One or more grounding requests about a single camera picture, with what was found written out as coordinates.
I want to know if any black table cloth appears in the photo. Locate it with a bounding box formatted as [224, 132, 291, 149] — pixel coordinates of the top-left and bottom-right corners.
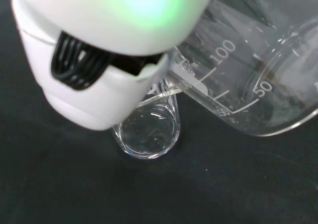
[0, 0, 318, 224]

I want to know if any small clear glass beaker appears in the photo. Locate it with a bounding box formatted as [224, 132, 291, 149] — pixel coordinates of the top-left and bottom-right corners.
[110, 81, 181, 159]

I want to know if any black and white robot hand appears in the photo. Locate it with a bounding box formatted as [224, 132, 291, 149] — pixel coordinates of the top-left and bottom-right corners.
[11, 0, 217, 131]

